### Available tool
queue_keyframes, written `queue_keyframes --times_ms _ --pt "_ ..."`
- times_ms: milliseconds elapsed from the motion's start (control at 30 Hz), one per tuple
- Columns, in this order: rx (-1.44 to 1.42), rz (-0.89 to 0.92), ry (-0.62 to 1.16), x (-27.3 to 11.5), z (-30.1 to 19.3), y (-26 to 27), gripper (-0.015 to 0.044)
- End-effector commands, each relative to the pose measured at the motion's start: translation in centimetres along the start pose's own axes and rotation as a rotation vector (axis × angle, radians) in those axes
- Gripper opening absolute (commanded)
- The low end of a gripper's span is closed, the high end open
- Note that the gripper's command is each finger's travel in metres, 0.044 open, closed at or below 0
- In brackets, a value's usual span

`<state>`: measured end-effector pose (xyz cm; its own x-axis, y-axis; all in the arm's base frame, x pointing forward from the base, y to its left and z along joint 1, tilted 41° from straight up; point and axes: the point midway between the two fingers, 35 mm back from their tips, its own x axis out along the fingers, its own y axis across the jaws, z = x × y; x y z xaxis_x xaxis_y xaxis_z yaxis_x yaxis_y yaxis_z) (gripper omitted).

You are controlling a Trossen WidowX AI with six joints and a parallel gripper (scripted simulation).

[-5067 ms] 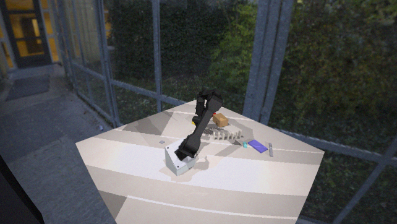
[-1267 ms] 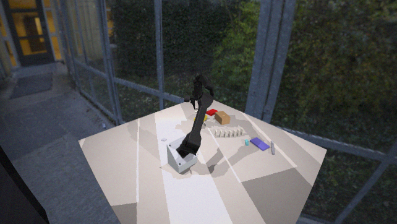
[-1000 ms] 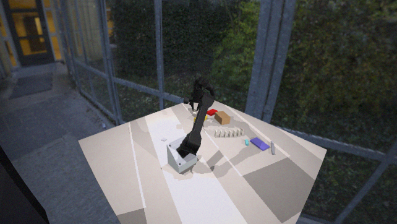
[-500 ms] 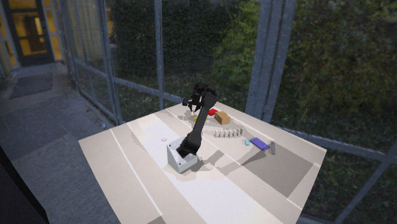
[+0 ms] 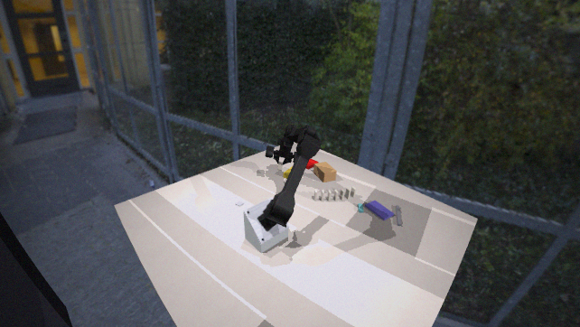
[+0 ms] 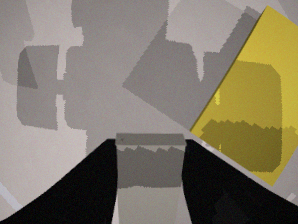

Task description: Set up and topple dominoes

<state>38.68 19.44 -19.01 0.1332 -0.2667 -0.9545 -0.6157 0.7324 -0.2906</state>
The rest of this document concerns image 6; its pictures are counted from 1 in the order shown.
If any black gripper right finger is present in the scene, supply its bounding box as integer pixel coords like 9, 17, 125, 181
182, 140, 298, 224

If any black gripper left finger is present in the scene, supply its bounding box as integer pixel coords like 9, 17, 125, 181
0, 139, 118, 224

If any yellow flat block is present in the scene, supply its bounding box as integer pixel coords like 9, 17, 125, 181
189, 4, 298, 186

